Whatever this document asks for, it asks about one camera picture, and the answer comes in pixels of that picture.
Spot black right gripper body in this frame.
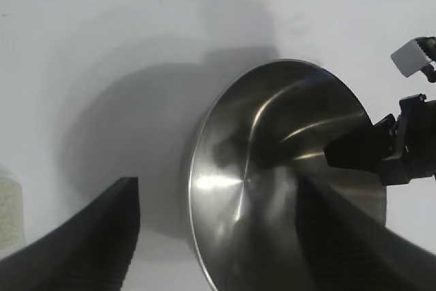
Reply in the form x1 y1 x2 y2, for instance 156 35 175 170
377 92 436 187

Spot stainless steel mixing bowl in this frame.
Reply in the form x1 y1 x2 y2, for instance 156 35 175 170
185 59 388 291

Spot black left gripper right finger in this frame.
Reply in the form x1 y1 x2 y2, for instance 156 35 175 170
295 171 436 291

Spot clear plastic measuring cup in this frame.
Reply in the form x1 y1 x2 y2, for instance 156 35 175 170
0 165 26 262

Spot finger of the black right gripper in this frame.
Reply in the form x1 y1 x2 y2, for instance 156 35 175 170
322 112 399 173
390 35 436 83

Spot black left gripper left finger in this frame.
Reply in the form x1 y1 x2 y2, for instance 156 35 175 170
0 176 141 291

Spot white rice grains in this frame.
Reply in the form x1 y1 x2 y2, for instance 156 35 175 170
0 170 25 258

